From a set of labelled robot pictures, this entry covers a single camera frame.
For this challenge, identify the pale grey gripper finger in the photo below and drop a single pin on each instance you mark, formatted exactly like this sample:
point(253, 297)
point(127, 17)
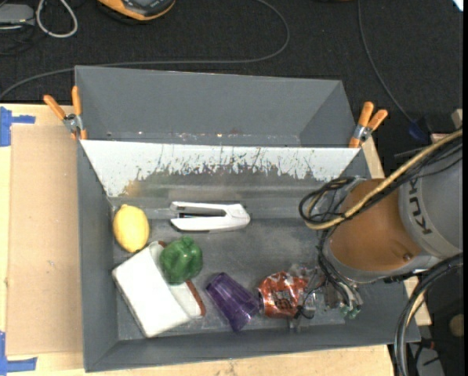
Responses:
point(309, 298)
point(298, 321)

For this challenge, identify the crushed orange and white can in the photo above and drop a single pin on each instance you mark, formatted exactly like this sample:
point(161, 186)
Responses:
point(282, 294)

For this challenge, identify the purple plastic cup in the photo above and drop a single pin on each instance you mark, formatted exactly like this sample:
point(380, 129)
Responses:
point(233, 300)

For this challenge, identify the white stapler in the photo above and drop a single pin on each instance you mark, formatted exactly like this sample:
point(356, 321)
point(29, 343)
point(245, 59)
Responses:
point(214, 222)

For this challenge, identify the green toy bell pepper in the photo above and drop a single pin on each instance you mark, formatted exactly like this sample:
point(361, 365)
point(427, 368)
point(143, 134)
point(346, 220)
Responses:
point(180, 261)

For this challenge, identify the white flat box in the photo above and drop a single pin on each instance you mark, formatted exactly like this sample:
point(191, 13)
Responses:
point(149, 294)

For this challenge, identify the yellow lemon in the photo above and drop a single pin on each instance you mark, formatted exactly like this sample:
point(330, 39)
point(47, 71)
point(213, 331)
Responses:
point(131, 227)

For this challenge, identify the grey metal bin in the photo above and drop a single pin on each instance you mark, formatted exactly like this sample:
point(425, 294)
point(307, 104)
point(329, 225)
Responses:
point(202, 104)

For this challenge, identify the brown cardboard board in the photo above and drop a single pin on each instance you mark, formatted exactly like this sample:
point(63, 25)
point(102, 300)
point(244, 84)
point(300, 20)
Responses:
point(41, 229)

